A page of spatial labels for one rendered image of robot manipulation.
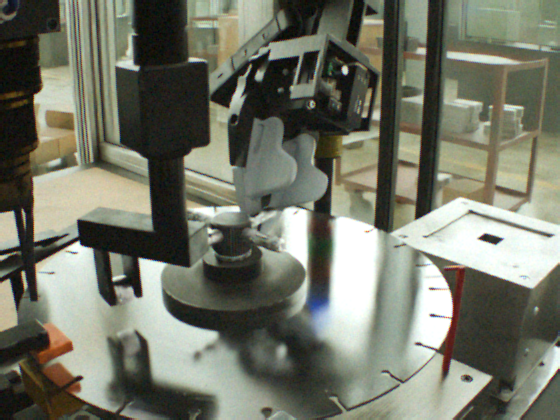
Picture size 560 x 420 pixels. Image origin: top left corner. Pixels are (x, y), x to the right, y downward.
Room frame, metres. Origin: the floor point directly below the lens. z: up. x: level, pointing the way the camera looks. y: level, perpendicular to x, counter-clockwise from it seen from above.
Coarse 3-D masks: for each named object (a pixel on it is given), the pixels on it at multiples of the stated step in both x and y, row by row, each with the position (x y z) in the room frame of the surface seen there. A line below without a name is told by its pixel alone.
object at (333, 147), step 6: (324, 138) 0.67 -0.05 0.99; (330, 138) 0.68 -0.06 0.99; (336, 138) 0.68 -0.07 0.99; (342, 138) 0.69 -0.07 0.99; (318, 144) 0.68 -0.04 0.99; (324, 144) 0.67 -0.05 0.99; (330, 144) 0.67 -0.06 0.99; (336, 144) 0.68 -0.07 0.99; (342, 144) 0.69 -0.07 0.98; (318, 150) 0.68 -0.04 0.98; (324, 150) 0.67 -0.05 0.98; (330, 150) 0.68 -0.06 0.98; (336, 150) 0.68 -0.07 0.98; (318, 156) 0.68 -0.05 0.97; (324, 156) 0.67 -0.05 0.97; (330, 156) 0.68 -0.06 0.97; (336, 156) 0.68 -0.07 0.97
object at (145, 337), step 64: (64, 256) 0.45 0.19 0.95; (320, 256) 0.45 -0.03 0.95; (384, 256) 0.45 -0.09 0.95; (64, 320) 0.34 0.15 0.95; (128, 320) 0.35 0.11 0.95; (192, 320) 0.35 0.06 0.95; (256, 320) 0.35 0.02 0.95; (320, 320) 0.35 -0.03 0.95; (384, 320) 0.35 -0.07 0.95; (448, 320) 0.35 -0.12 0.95; (64, 384) 0.27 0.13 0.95; (128, 384) 0.28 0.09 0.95; (192, 384) 0.28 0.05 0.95; (256, 384) 0.28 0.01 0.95; (320, 384) 0.28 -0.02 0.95; (384, 384) 0.28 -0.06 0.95
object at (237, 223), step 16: (272, 208) 0.44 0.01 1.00; (208, 224) 0.41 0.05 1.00; (224, 224) 0.39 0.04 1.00; (240, 224) 0.39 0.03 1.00; (256, 224) 0.42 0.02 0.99; (208, 240) 0.38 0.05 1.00; (224, 240) 0.39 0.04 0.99; (240, 240) 0.39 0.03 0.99; (256, 240) 0.38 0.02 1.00; (272, 240) 0.38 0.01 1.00; (224, 256) 0.39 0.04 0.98; (240, 256) 0.39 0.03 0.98
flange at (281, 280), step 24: (168, 264) 0.42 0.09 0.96; (216, 264) 0.39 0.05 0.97; (240, 264) 0.39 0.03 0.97; (264, 264) 0.41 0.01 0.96; (288, 264) 0.42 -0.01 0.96; (168, 288) 0.38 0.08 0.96; (192, 288) 0.38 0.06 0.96; (216, 288) 0.38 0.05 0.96; (240, 288) 0.38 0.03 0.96; (264, 288) 0.38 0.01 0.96; (288, 288) 0.38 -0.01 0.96; (192, 312) 0.36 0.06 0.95; (216, 312) 0.35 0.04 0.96; (240, 312) 0.35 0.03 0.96; (264, 312) 0.36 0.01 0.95
